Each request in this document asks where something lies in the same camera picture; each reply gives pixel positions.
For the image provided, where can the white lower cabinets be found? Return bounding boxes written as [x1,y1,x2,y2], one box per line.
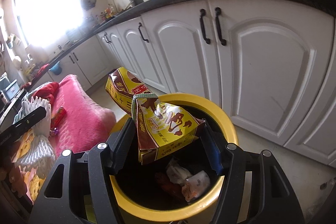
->
[48,0,335,166]

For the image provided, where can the light blue cloth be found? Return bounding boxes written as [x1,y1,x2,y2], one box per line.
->
[13,92,33,124]

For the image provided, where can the blue plastic basin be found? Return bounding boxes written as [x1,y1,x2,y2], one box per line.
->
[49,61,62,76]

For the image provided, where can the red folded cloth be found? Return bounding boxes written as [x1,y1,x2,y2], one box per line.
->
[32,82,59,106]

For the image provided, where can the small wall fan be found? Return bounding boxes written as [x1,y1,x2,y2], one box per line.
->
[81,0,97,11]

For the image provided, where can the white foam fruit net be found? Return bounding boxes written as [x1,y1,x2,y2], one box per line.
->
[15,97,56,179]

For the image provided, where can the pink cartoon fleece blanket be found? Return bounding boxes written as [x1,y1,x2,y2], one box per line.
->
[8,75,116,201]

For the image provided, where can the red cylindrical wrapper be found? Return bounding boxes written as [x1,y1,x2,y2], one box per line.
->
[50,106,67,130]

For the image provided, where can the yellow rimmed black trash bin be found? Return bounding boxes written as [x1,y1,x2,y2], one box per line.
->
[110,93,238,223]

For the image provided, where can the yellow brown snack box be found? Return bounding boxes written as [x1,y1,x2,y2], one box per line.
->
[105,67,205,164]

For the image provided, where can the white wrapper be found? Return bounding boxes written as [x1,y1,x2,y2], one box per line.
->
[166,162,211,202]

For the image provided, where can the purple dark candy wrapper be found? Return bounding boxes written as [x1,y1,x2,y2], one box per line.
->
[50,127,59,137]

